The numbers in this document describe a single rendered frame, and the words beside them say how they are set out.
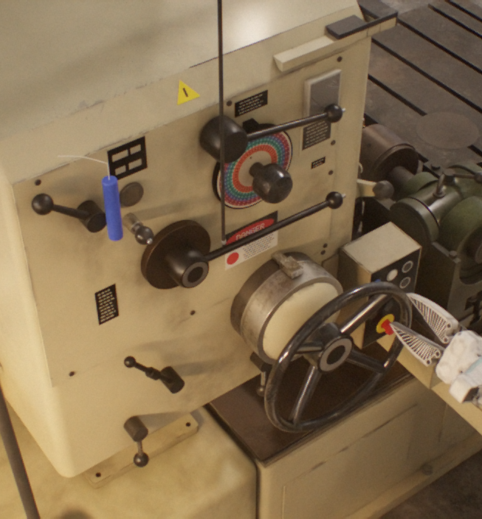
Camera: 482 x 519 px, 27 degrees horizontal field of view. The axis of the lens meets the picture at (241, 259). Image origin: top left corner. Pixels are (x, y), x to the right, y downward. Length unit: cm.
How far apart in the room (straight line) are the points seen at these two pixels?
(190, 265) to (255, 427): 104
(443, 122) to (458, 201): 77
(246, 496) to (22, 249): 128
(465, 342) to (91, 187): 71
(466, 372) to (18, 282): 80
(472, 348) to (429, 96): 160
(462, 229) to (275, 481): 90
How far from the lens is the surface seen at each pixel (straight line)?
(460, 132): 319
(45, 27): 191
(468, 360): 184
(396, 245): 225
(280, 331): 207
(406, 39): 362
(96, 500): 271
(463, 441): 356
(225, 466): 274
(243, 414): 282
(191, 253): 185
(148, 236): 174
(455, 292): 248
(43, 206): 162
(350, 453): 301
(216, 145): 174
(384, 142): 261
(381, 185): 216
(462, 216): 243
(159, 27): 188
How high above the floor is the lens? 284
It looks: 43 degrees down
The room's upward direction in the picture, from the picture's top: straight up
